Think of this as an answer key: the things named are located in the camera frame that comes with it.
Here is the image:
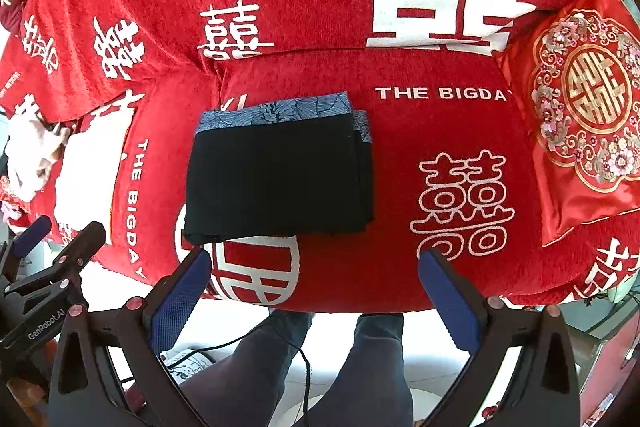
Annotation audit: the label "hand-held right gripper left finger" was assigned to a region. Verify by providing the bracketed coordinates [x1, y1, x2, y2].
[47, 248, 213, 427]

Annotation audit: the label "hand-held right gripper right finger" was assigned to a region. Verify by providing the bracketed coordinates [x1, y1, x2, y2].
[417, 248, 583, 427]

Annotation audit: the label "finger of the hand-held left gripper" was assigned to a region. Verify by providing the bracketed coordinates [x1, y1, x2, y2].
[5, 221, 107, 309]
[0, 216, 53, 284]

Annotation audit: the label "black pants with blue waistband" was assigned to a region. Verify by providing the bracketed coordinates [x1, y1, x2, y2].
[181, 91, 376, 247]

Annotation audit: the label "white patterned slipper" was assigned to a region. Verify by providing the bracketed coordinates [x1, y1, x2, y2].
[160, 347, 221, 383]

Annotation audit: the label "white crumpled cloth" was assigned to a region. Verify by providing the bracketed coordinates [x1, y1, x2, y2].
[2, 109, 71, 204]

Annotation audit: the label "person's left leg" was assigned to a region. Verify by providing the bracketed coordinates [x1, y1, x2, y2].
[177, 309, 316, 427]

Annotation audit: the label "person's leg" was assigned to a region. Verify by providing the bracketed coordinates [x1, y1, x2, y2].
[310, 313, 406, 427]
[177, 309, 316, 427]

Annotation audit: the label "person's right leg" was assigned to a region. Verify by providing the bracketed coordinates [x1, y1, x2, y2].
[310, 313, 406, 427]

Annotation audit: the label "glass coffee table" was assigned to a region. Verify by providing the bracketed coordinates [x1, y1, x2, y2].
[572, 279, 640, 427]

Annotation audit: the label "red embroidered cushion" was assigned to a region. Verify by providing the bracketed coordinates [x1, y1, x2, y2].
[495, 0, 640, 248]

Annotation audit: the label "red printed sofa cover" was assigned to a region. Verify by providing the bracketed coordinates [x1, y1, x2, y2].
[0, 0, 640, 314]

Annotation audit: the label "black cable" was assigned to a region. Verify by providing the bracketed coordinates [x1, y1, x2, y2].
[162, 337, 313, 427]

